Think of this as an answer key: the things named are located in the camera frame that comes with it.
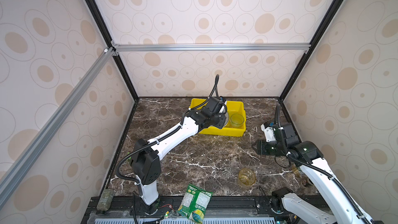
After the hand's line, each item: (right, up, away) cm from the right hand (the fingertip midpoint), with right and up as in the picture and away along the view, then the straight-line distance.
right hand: (256, 145), depth 74 cm
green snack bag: (-30, -27, -2) cm, 40 cm away
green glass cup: (-4, +11, +23) cm, 25 cm away
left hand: (-14, +14, +5) cm, 20 cm away
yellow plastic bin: (-3, +20, +41) cm, 46 cm away
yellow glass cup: (-3, -18, +7) cm, 20 cm away
